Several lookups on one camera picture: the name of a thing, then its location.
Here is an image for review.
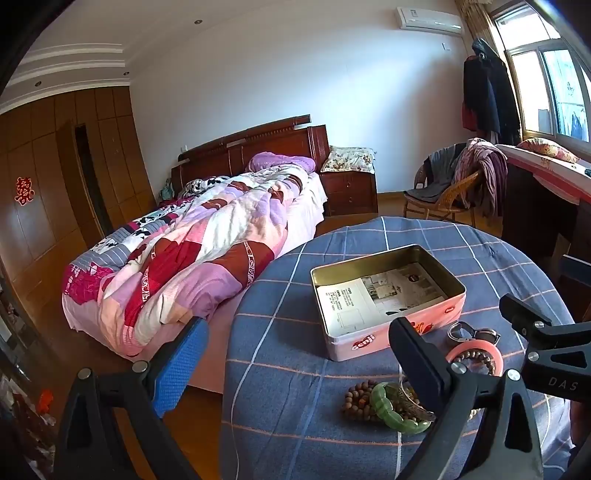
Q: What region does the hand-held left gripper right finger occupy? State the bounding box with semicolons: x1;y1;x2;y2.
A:
388;316;546;480

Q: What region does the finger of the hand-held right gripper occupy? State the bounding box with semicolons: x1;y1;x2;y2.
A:
499;293;591;354

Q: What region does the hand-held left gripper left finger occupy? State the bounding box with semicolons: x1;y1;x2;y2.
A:
53;316;211;480

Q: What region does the silver bangle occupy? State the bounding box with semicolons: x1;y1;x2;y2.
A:
396;376;437;423

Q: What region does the green jade bangle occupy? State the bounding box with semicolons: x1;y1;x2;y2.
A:
369;382;432;435

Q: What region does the pink bangle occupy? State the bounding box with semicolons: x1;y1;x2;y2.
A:
445;342;504;377

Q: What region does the pink tin box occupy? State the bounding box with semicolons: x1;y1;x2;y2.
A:
309;244;467;363

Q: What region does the dark bead bracelet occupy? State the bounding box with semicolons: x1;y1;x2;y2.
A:
455;350;497;377

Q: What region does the wooden bead bracelet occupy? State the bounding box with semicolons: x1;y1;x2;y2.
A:
341;378;384;421

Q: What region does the dark wooden cabinet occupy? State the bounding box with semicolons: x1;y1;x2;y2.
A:
556;255;591;320

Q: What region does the printed paper sheet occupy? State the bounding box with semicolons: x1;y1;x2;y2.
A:
318;263;451;335

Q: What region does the dark wooden desk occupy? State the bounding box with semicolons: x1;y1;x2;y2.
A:
501;157;591;259

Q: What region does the blue plaid tablecloth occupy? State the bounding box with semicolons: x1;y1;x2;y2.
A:
219;216;591;480

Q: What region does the patchwork quilt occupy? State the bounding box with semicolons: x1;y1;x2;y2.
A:
62;164;319;356

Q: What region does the wicker chair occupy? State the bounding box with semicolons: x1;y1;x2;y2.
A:
404;148;483;228

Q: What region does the pink and white pad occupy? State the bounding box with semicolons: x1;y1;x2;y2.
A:
496;144;591;204

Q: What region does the cluttered shelf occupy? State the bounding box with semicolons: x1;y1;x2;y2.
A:
0;258;61;480

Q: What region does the mauve garment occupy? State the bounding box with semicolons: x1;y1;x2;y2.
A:
452;138;509;217

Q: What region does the grey garment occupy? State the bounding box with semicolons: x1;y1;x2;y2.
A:
404;147;468;204

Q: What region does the floral pink pillow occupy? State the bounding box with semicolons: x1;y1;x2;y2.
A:
516;137;580;163

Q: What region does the wooden nightstand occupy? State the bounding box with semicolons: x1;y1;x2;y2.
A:
321;170;378;217

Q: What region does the floral pillow with white frill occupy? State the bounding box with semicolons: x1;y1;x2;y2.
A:
321;147;377;175

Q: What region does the dark hanging coat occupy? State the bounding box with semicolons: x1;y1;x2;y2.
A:
463;38;522;145

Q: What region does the purple pillow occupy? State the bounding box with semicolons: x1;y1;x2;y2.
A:
247;151;317;174

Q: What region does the red paper decoration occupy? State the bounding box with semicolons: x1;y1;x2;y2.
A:
14;176;36;206

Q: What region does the window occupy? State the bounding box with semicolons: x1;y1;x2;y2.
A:
492;0;591;148

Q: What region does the wooden wardrobe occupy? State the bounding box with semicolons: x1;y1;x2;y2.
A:
0;85;155;296

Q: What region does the wooden bed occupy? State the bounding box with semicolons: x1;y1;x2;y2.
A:
62;114;331;393

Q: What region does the beige curtain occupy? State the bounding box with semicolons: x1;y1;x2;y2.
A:
455;0;509;54

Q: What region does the white air conditioner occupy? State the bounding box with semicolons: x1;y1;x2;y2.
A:
396;6;463;35

